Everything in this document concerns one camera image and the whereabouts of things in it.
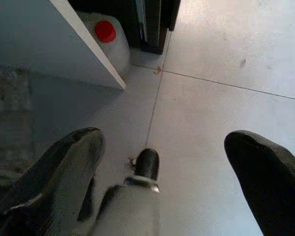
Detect beige patterned floor mat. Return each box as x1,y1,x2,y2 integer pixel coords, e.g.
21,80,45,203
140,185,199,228
0,63,36,173

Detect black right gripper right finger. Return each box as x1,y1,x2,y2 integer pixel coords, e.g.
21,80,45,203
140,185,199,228
224,130,295,236

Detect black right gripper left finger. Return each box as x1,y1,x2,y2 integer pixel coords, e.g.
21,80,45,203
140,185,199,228
0,127,106,236

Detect dark fridge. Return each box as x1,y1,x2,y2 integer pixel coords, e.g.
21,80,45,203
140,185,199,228
68,0,182,55

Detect silver robot right leg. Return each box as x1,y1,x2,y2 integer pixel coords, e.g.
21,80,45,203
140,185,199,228
93,148,161,236

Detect white jug with red cap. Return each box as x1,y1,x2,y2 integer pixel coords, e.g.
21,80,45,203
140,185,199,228
75,11,131,77

